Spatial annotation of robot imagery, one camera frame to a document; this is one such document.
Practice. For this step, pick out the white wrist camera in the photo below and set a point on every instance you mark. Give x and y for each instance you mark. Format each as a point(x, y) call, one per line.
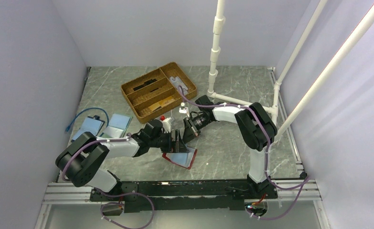
point(183, 109)
point(166, 123)

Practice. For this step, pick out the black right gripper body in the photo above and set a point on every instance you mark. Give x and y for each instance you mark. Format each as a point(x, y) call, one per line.
point(200, 121)

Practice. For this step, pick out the clear plastic card sleeve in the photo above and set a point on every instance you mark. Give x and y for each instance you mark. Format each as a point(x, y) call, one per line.
point(177, 83)

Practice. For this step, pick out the tan card in tray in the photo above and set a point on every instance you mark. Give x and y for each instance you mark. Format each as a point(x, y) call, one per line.
point(162, 103)

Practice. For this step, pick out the white PVC pipe frame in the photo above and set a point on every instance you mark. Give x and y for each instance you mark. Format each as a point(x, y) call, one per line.
point(357, 33)

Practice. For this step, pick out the red leather card holder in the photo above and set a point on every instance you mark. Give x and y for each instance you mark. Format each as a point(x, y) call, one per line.
point(184, 160)

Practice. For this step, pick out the light blue card holder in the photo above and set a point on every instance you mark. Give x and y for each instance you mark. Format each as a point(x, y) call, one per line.
point(117, 126)

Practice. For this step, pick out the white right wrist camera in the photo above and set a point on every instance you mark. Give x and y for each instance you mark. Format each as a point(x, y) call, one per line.
point(183, 109)

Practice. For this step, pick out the woven brown organizer tray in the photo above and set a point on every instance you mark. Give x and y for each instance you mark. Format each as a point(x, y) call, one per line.
point(140, 100)

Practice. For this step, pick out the black item in tray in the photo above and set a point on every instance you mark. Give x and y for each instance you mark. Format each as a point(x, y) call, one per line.
point(146, 83)

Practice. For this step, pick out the open blue card holder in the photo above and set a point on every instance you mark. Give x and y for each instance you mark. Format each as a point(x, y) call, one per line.
point(90, 124)

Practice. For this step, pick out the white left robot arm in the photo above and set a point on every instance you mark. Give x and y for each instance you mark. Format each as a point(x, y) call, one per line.
point(81, 161)

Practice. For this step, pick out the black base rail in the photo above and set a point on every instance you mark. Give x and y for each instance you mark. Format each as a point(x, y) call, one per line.
point(232, 194)

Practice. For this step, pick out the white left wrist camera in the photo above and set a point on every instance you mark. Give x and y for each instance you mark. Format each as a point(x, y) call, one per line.
point(166, 123)

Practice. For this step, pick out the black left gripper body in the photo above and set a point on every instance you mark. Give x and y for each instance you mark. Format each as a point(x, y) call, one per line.
point(164, 141)

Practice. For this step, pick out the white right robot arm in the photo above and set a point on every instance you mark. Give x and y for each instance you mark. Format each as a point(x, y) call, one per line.
point(256, 127)

